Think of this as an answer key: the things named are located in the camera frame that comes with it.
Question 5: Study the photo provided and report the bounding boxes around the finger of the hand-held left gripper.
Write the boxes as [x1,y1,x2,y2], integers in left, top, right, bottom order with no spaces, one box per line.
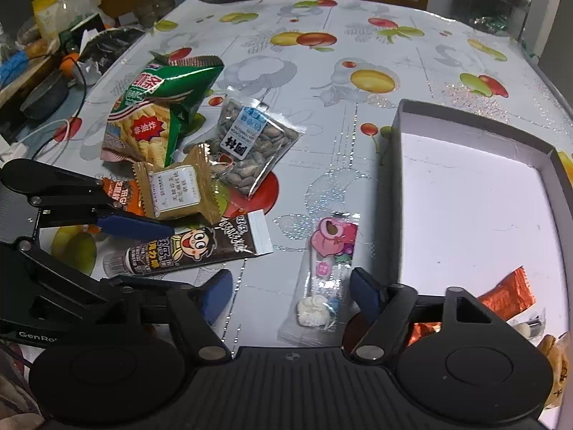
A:
[0,159,176,242]
[0,241,193,323]

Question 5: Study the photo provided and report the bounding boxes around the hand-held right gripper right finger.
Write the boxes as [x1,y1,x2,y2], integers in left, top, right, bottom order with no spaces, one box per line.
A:
[349,267,511,363]

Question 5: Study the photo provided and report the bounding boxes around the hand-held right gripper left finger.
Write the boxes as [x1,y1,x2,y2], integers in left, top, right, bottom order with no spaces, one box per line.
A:
[139,270,234,363]

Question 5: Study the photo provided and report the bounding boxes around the orange snack packet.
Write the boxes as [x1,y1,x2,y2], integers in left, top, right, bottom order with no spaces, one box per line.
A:
[101,177,148,216]
[409,266,536,345]

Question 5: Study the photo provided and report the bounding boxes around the brown cartoon chocolate tube packet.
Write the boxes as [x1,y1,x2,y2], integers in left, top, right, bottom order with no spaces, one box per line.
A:
[103,212,274,278]

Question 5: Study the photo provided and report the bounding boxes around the gold pastry packet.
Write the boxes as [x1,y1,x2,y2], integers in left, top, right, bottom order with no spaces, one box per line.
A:
[134,143,231,225]

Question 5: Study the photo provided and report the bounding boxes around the clear pink peach candy packet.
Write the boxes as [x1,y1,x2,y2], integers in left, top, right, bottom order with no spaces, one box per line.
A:
[278,216,359,345]

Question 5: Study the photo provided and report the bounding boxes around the green prawn cracker bag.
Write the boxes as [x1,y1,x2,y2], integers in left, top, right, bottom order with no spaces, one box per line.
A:
[101,51,225,168]

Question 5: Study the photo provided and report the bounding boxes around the white shallow box grey rim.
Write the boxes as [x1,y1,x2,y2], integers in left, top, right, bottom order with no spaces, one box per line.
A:
[390,99,573,430]

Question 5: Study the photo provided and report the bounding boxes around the clear sunflower seed packet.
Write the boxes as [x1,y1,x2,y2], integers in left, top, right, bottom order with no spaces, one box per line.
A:
[210,96,307,200]

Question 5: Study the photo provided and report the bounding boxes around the small clear candy packet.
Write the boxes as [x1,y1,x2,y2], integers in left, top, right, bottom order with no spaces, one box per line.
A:
[515,309,548,338]

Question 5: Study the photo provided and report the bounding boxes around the gold foil snack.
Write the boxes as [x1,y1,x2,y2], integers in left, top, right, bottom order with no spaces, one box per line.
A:
[537,335,562,408]

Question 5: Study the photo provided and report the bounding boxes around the black bowl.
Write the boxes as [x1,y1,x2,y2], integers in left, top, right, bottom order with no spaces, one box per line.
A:
[20,69,72,119]

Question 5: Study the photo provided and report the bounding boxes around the patterned clothing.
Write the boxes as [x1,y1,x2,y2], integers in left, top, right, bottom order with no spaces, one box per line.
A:
[0,352,42,418]

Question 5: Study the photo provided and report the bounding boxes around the blue plastic item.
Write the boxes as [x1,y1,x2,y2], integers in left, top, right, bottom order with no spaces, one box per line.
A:
[0,51,32,86]

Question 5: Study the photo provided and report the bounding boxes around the black crumpled bag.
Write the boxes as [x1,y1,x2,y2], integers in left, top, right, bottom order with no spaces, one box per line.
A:
[81,27,146,86]

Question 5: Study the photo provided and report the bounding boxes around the dark box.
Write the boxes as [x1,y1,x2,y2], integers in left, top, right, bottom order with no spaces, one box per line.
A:
[58,13,108,50]

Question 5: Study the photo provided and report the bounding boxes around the fruit print tablecloth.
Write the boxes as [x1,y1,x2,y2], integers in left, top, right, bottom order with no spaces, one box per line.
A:
[0,0,573,430]

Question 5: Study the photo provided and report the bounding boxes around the yellow packet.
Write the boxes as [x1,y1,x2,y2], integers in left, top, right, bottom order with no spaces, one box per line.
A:
[31,0,90,39]

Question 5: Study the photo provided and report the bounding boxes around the glass jar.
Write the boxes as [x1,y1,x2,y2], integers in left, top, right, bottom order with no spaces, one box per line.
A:
[134,0,168,28]

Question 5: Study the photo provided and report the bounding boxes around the pile of wrapped candies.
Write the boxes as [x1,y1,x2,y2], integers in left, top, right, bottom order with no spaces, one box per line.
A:
[470,13,511,32]

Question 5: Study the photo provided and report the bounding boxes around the white cable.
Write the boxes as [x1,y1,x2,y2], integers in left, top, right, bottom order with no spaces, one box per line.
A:
[0,119,72,162]

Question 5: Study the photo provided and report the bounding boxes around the black cable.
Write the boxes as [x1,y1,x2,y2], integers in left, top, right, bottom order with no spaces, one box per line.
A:
[67,58,90,113]

